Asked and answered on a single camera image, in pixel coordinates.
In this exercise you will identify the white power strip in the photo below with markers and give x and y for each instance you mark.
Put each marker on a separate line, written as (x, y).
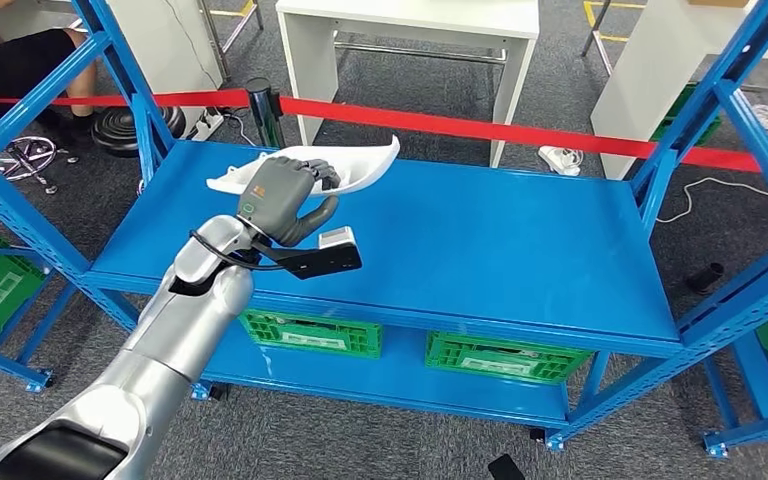
(206, 124)

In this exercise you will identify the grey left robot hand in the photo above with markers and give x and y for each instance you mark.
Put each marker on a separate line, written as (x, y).
(274, 199)

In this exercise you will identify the chrome chair base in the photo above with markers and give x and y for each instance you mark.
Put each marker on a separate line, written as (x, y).
(29, 159)

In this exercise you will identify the black round stanchion base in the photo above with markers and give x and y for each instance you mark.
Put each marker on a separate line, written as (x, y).
(119, 131)

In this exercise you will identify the white curved plastic part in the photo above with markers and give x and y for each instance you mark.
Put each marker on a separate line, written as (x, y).
(364, 169)

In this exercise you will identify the person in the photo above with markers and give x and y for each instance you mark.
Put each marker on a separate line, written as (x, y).
(20, 66)

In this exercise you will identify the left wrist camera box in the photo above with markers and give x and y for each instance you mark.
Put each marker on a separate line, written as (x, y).
(328, 262)

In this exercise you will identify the clear crumpled plastic cup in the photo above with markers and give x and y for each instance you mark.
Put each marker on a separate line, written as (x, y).
(765, 116)

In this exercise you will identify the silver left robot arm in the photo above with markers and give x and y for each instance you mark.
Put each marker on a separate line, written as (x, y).
(178, 338)

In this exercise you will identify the red barrier belt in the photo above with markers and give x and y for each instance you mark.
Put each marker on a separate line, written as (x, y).
(457, 129)

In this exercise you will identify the metal tube frame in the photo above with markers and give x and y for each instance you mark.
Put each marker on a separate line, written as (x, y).
(238, 30)

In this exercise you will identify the white power adapter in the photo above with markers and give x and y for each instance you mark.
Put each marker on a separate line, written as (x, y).
(556, 160)

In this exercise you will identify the white table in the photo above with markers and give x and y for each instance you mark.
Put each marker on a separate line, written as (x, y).
(636, 79)
(321, 73)
(165, 46)

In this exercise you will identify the blue metal shelf rack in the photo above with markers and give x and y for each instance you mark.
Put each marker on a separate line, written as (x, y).
(755, 434)
(457, 232)
(0, 364)

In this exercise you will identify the black cylindrical object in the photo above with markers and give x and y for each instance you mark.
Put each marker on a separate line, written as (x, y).
(705, 278)

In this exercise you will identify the black stanchion post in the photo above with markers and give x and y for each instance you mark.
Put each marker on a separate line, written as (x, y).
(265, 112)

